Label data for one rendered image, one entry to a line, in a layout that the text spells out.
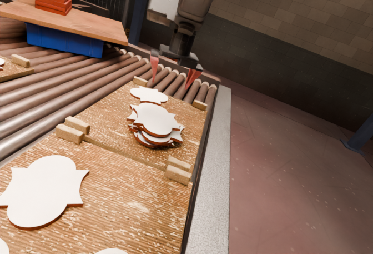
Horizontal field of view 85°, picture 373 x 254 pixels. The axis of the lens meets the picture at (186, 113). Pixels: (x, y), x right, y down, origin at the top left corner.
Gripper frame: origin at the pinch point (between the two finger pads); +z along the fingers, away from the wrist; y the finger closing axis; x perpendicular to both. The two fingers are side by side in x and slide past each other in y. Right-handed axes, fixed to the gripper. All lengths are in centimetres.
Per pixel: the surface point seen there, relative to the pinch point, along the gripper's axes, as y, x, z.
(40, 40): 51, -45, 13
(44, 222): 18.9, 34.3, 12.2
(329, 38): -356, -336, -37
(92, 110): 20.0, -0.2, 14.0
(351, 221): -218, -32, 113
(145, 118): 5.2, 7.9, 8.3
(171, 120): -2.2, 6.2, 8.5
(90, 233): 12.2, 35.2, 13.3
